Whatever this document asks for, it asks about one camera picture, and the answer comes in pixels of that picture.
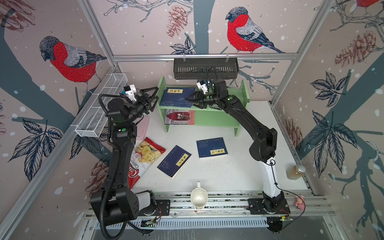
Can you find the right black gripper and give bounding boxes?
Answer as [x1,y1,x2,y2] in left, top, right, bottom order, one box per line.
[187,90,222,109]

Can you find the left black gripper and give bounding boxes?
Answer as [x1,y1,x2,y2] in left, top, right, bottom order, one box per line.
[127,88,159,125]

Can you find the blue book yellow label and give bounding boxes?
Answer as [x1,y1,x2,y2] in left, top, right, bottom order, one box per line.
[160,102,193,108]
[160,88,196,103]

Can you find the pink red illustrated book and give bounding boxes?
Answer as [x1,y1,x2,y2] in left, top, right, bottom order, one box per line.
[165,110,195,125]

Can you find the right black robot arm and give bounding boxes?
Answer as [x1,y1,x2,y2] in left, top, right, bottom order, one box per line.
[186,81,281,199]

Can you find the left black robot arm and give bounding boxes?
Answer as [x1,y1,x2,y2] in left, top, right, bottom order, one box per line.
[90,87,159,227]

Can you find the green wooden two-tier shelf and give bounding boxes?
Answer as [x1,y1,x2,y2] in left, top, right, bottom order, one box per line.
[157,80,250,137]

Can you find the pink rectangular case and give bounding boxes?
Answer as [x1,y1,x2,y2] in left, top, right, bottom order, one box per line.
[136,116,150,141]

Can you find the black hanging slotted basket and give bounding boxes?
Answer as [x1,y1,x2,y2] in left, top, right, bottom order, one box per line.
[174,58,239,80]

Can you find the red snack bag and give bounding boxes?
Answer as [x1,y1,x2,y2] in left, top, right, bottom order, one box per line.
[129,138,166,189]

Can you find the white ceramic pitcher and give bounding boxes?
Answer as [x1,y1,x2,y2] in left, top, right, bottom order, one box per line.
[190,181,209,210]

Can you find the amber bottle white cap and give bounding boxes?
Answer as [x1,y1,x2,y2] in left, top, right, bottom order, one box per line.
[286,165,306,180]

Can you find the small circuit board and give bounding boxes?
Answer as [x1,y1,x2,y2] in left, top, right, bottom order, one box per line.
[140,219,158,229]

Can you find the pink small toy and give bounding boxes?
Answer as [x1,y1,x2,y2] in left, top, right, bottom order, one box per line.
[295,196,306,211]

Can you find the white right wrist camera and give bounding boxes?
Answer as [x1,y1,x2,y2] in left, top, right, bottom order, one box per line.
[197,80,210,95]

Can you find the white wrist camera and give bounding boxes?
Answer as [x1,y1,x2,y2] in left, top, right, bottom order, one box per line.
[197,80,210,95]
[122,85,137,103]

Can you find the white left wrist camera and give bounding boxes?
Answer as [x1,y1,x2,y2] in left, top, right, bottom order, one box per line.
[122,85,137,103]

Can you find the left black corrugated cable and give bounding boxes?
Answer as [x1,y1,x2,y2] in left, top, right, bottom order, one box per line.
[97,93,157,240]

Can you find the white wire mesh tray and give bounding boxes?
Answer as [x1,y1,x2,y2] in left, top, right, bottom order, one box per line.
[74,72,128,138]

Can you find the right black thin cable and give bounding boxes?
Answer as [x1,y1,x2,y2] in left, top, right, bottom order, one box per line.
[268,158,307,224]

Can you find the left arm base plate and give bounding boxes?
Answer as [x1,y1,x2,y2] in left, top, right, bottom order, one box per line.
[143,200,171,217]

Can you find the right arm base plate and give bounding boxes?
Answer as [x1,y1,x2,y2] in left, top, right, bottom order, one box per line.
[247,199,291,215]

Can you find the aluminium mounting rail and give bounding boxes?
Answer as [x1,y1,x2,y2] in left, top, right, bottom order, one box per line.
[155,192,336,218]

